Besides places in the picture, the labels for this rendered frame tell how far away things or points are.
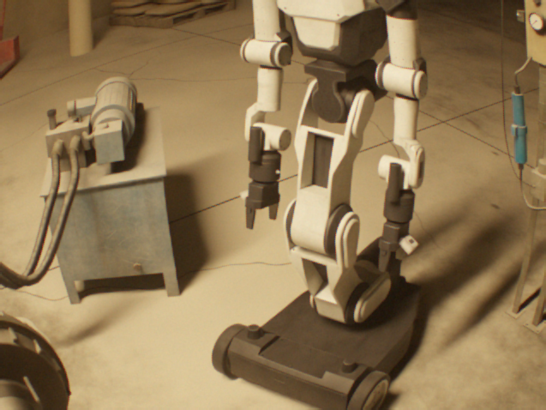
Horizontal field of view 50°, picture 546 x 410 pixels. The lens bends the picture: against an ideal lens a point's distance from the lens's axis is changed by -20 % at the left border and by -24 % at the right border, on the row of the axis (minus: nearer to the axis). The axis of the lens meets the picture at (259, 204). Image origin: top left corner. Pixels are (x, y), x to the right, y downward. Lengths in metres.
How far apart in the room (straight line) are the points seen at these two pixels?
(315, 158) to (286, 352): 0.61
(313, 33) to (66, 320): 1.57
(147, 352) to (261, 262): 0.74
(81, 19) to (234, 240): 4.21
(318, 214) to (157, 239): 0.91
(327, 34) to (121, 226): 1.22
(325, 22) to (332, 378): 1.02
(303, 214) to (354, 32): 0.54
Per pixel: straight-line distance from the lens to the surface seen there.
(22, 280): 2.26
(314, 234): 1.90
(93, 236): 2.64
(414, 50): 1.72
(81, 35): 6.89
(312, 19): 1.76
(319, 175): 1.93
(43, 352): 0.99
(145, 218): 2.60
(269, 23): 1.93
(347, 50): 1.76
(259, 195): 2.05
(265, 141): 2.01
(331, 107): 1.85
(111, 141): 2.49
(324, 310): 2.19
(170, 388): 2.34
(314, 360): 2.12
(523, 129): 2.17
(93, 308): 2.79
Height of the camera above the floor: 1.60
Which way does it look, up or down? 28 degrees down
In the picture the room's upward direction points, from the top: 4 degrees counter-clockwise
